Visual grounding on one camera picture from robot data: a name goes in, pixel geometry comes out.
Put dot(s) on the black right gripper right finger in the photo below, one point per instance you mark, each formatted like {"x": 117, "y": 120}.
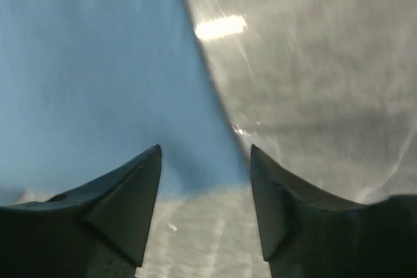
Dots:
{"x": 306, "y": 231}

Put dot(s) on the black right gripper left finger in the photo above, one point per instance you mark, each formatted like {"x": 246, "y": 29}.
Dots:
{"x": 99, "y": 229}

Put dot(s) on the blue tank top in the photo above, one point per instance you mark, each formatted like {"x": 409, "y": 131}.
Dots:
{"x": 86, "y": 85}

